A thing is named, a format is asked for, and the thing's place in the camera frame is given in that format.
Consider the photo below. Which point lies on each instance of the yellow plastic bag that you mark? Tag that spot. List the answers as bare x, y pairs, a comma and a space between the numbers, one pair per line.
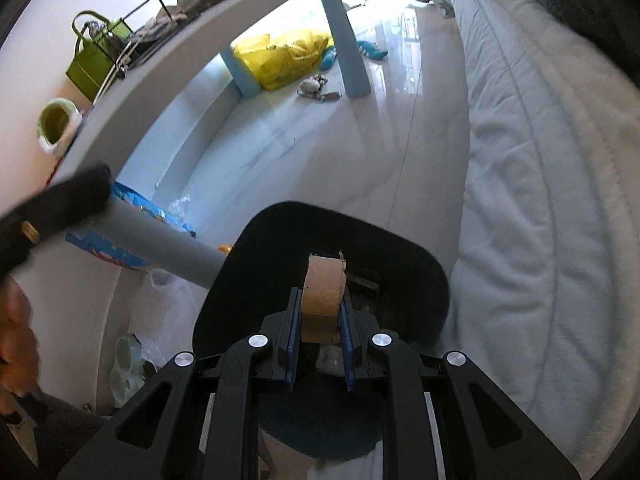
285, 60

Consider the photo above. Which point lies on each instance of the grey toy mouse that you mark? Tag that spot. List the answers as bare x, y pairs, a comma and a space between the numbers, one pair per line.
312, 87

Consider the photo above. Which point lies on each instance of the grey table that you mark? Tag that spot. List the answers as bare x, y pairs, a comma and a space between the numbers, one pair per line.
165, 75

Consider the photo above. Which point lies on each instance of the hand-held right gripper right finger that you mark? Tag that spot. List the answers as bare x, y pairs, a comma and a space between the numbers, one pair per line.
347, 350

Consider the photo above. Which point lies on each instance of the teal plush toy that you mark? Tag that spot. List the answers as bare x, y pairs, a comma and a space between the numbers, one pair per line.
372, 50

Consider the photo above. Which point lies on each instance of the black trash bin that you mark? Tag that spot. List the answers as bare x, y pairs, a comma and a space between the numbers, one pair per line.
280, 240

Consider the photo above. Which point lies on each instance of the person's dark clothing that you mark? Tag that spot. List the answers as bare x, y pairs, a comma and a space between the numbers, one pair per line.
50, 435

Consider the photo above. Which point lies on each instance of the person's left forearm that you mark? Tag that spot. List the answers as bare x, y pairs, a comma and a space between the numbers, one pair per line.
17, 335

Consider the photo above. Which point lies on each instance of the clear plastic bag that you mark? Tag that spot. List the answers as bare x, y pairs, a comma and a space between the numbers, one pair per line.
165, 300

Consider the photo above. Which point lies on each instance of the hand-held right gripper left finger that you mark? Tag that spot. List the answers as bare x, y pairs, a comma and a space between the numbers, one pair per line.
292, 350

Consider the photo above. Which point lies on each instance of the blue printed bag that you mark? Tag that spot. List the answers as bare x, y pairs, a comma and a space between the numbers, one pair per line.
150, 210

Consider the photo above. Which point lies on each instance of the mint pet bowl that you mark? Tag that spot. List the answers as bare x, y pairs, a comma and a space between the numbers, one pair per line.
127, 360

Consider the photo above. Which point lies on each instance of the brown cardboard tape roll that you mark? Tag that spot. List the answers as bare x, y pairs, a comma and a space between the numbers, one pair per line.
322, 295

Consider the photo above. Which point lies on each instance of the green paper bag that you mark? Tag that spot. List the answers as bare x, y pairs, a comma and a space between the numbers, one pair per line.
87, 70

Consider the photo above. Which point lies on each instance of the small orange ball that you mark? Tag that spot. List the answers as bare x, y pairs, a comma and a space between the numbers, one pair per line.
225, 249

